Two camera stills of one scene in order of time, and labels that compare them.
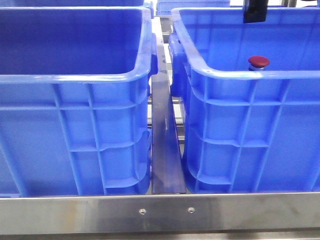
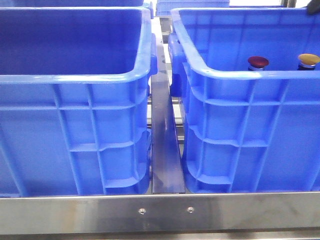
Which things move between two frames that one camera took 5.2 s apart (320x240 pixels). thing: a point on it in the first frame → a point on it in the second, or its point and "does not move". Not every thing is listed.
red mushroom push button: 257,63 does not move
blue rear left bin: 88,3 does not move
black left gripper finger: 255,10 → 313,6
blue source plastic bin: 74,91 does not move
